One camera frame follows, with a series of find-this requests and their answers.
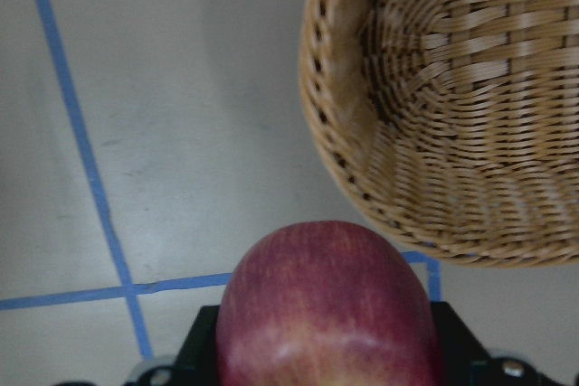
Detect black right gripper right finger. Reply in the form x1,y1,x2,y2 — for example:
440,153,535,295
431,301,490,385

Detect woven wicker basket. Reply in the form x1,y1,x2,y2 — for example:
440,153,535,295
299,0,578,267

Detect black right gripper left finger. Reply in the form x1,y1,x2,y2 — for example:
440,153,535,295
174,306,219,386

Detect red apple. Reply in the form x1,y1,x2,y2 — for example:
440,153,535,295
216,221,444,385

